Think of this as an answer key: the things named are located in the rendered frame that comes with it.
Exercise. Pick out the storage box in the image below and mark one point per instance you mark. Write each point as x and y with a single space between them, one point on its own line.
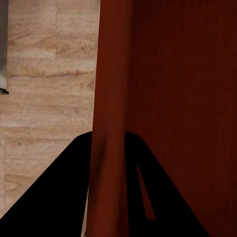
166 71

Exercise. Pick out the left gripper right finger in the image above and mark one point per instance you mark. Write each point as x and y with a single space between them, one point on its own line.
174 217

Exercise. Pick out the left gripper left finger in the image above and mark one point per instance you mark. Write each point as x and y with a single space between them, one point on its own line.
53 206

